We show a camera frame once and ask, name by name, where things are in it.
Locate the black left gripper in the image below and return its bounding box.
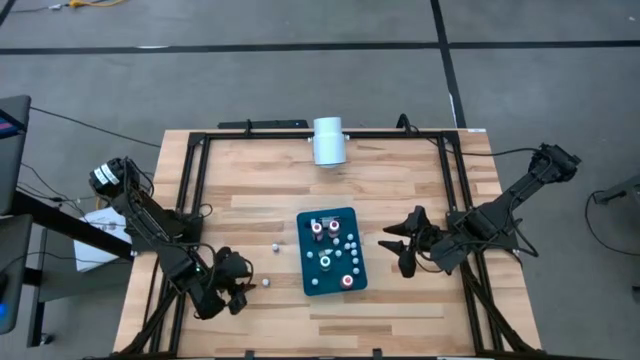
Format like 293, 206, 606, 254
214, 269, 258, 317

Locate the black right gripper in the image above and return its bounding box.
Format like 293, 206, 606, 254
377, 220, 450, 279

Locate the blue plastic bin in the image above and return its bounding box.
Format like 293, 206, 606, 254
296, 207, 369, 297

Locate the white cylinder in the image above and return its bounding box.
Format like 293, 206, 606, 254
310, 116, 348, 167

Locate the white cardboard box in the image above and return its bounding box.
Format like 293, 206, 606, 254
73, 207, 132, 274

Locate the black power strip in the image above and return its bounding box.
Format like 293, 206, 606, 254
217, 118, 310, 130

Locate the black desk beam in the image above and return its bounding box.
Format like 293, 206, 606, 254
9, 192, 134, 261

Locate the grey stand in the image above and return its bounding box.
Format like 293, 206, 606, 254
592, 173, 640, 211

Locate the dark device with light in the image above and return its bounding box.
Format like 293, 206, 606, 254
0, 213, 34, 335

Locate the dark computer monitor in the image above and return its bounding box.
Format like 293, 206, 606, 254
0, 94, 32, 216

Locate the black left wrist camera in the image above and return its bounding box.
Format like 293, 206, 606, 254
218, 245, 251, 274

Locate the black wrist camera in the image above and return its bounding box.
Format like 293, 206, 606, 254
218, 245, 251, 274
408, 204, 431, 227

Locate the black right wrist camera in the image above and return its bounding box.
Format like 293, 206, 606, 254
408, 204, 431, 227

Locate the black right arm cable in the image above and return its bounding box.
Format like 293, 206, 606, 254
397, 113, 544, 157

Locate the black looped floor cable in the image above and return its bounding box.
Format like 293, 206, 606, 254
581, 189, 640, 255

